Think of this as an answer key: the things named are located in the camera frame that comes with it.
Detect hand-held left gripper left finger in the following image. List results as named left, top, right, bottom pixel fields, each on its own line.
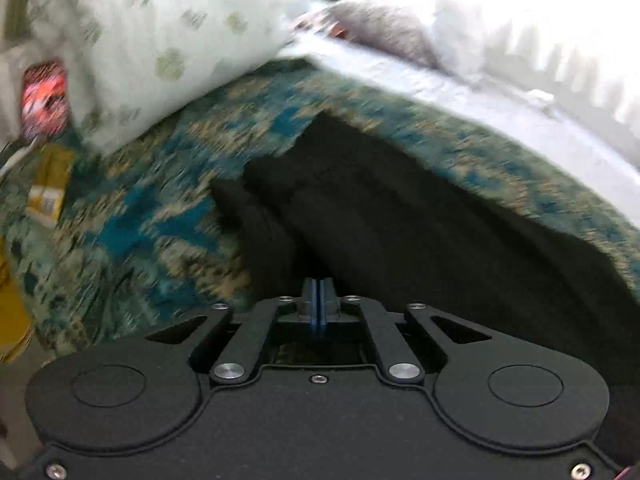
left=145, top=279, right=318, bottom=387

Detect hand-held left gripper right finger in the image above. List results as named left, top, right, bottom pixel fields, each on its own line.
left=318, top=279, right=495, bottom=387

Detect black pants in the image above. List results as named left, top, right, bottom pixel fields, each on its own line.
left=210, top=110, right=640, bottom=461

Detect teal paisley blanket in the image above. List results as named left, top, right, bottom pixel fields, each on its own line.
left=0, top=57, right=640, bottom=361

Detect white bed sheet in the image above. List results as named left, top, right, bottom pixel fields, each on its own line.
left=277, top=30, right=640, bottom=211

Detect grey floral pillow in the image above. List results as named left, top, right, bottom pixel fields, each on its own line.
left=330, top=1, right=441, bottom=68

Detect red floral cloth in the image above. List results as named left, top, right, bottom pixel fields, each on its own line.
left=292, top=7, right=348, bottom=41

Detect yellow box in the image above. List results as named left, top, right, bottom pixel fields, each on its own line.
left=27, top=145, right=76, bottom=223

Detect yellow cloth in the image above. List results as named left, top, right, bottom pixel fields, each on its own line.
left=0, top=240, right=33, bottom=363

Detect white pillow with green flowers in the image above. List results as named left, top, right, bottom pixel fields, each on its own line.
left=27, top=0, right=296, bottom=153

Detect plain white pillow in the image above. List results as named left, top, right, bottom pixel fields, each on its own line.
left=432, top=0, right=506, bottom=78

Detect red patterned packet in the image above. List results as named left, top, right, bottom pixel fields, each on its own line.
left=20, top=60, right=68, bottom=138

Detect white sheer curtain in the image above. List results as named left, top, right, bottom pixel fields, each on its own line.
left=350, top=0, right=640, bottom=126

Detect white cable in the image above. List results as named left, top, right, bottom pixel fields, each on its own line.
left=0, top=137, right=41, bottom=178

